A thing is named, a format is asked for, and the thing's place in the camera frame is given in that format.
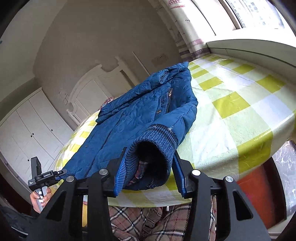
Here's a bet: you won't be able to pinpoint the yellow floral bed sheet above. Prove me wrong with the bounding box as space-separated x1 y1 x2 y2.
82 197 89 227

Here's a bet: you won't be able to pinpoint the floral patterned pillow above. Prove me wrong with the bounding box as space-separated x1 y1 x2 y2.
99 97 114 110

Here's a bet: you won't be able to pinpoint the blue quilted jacket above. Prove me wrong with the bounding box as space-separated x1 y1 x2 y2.
61 61 199 192

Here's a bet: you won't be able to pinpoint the patterned curtain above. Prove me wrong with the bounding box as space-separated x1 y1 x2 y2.
148 0 216 63

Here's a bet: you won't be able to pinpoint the white wooden headboard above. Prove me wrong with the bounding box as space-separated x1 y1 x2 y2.
67 56 137 124

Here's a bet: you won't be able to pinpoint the person's left forearm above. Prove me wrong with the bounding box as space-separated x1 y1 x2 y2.
0 205 40 241

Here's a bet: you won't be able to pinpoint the person's left hand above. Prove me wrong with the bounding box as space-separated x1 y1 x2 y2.
30 188 52 214

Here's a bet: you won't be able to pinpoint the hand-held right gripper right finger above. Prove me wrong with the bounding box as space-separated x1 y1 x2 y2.
172 151 271 241

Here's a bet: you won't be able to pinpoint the yellow checked tablecloth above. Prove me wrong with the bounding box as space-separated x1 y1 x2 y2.
54 54 294 207

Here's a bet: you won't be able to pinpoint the window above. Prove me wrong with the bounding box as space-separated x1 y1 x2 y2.
217 0 287 30

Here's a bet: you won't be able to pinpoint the white bay window ledge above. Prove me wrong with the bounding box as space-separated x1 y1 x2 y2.
206 39 296 72

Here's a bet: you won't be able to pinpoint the person's plaid pants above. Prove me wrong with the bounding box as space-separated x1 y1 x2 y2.
109 197 216 241

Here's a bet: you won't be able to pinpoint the thin white pole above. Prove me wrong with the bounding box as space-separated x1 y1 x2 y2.
132 51 148 76

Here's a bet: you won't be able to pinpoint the orange stool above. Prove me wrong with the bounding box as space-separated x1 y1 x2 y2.
236 162 277 230

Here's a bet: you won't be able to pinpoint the white wardrobe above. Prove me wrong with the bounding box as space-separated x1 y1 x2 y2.
0 89 74 186

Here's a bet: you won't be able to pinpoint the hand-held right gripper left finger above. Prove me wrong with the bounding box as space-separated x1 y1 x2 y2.
30 146 128 241

